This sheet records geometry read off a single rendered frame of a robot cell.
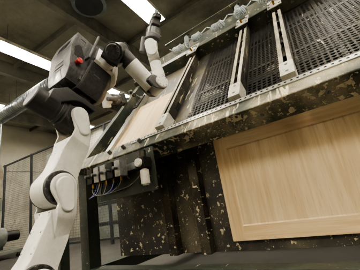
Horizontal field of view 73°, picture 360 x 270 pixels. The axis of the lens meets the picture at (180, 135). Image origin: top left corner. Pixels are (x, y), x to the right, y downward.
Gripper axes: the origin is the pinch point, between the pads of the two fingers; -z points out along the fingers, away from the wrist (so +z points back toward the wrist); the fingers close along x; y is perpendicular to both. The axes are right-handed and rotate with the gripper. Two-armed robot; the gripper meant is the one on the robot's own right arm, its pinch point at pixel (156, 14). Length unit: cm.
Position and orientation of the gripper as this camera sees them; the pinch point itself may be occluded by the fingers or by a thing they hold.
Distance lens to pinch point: 168.5
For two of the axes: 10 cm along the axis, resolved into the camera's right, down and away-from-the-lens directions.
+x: -3.7, 1.5, 9.2
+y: 9.2, 1.7, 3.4
